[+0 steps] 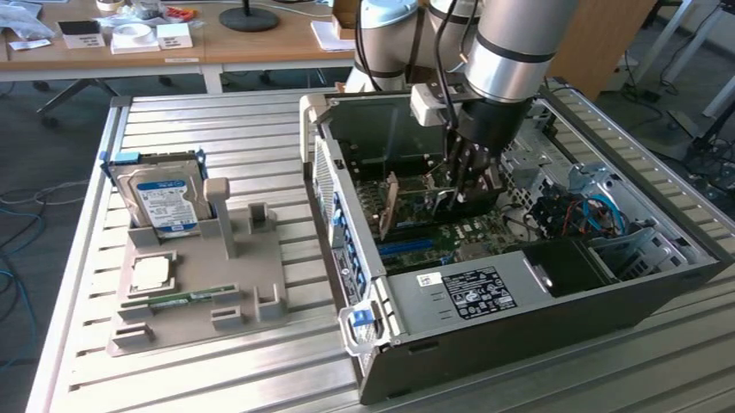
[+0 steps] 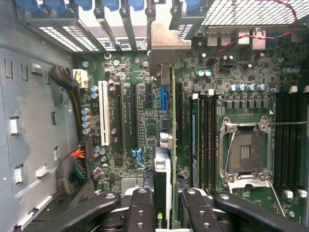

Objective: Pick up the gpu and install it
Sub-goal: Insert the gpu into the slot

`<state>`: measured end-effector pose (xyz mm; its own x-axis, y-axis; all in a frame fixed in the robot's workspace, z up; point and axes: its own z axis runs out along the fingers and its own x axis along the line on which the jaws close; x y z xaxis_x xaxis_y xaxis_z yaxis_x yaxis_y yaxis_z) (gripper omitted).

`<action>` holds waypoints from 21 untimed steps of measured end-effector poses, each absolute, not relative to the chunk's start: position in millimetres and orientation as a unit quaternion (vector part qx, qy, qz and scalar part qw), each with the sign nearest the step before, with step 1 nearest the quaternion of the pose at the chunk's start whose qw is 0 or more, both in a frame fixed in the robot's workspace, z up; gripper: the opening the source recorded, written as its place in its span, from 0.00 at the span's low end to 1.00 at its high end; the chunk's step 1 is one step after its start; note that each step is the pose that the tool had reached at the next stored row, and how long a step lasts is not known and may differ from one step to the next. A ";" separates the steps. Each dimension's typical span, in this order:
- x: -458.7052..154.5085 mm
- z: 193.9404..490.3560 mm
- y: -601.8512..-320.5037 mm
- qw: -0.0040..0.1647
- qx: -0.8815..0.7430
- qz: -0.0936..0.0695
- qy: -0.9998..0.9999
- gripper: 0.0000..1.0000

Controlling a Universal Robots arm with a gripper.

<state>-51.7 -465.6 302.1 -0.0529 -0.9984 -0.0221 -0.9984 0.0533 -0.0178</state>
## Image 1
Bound low-profile graphics card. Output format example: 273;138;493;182
376;170;508;243

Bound perforated metal drive cage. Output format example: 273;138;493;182
496;137;579;227

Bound grey plastic parts rack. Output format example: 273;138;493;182
105;176;292;361

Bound blue expansion slot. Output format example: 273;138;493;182
376;237;436;260

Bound black round lamp base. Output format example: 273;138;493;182
218;0;281;34

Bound flat white box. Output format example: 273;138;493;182
109;36;161;55

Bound silver CPU chip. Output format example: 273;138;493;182
129;257;172;293

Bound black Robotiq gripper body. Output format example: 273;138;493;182
451;97;533;152

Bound blue wire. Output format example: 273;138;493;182
581;194;628;237

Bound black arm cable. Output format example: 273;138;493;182
431;0;481;130

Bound black open PC case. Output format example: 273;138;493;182
301;83;735;405

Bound hard disk with blue label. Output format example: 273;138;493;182
108;161;210;240

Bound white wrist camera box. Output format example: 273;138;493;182
409;83;461;128

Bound blue disk carrier frame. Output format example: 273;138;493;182
96;145;208;182

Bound stack of white papers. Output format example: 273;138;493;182
309;19;359;53

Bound wide white tape roll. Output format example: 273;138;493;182
112;23;154;44

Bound metal disk bay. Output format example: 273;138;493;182
584;227;689;280

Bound blue case release latch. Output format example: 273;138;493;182
351;310;373;341

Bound white paper tag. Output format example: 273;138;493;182
8;38;53;52

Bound plain white box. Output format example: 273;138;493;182
154;22;193;51

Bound clear plastic bag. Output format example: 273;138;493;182
0;0;56;40

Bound grey power supply unit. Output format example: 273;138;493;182
384;251;553;348

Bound white box with black top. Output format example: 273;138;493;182
56;20;106;49

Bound wooden cabinet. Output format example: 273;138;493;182
539;0;659;100

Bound green RAM stick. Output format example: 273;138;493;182
120;286;237;310

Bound green motherboard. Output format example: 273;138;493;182
343;157;544;276

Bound wooden desk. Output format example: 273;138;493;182
0;0;415;94

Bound brown cardboard box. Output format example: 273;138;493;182
332;0;364;40

